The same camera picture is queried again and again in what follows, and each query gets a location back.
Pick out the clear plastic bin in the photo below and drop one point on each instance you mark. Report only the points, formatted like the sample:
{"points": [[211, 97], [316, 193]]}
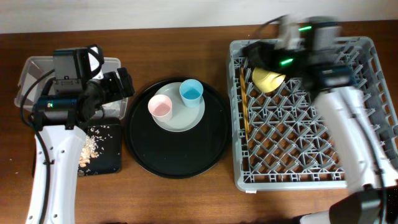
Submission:
{"points": [[36, 66]]}

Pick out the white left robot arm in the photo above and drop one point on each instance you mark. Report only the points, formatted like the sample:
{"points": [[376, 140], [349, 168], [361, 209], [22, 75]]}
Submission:
{"points": [[52, 201]]}

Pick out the pink plastic cup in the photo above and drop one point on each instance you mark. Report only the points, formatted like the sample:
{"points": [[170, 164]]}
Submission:
{"points": [[160, 107]]}

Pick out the black rectangular tray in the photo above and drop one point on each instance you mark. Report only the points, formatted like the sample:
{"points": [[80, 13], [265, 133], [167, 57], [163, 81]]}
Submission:
{"points": [[109, 152]]}

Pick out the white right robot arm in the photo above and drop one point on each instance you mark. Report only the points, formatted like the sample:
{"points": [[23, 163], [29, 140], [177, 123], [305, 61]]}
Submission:
{"points": [[370, 177]]}

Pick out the grey dishwasher rack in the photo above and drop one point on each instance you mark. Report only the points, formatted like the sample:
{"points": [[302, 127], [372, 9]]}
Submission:
{"points": [[279, 140]]}

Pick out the grey round plate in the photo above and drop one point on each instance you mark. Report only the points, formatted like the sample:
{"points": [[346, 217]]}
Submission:
{"points": [[183, 118]]}

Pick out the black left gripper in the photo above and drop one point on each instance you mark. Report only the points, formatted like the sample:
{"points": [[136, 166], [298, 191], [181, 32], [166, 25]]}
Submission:
{"points": [[113, 79]]}

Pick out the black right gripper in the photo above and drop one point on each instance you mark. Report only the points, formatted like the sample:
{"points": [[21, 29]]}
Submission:
{"points": [[259, 55]]}

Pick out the food scraps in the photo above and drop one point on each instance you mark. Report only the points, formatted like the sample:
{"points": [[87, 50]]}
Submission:
{"points": [[94, 144]]}

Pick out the yellow bowl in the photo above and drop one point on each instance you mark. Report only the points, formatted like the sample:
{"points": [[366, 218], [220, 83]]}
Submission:
{"points": [[267, 81]]}

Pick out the blue plastic cup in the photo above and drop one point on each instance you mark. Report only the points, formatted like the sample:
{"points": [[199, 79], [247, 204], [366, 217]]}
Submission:
{"points": [[191, 91]]}

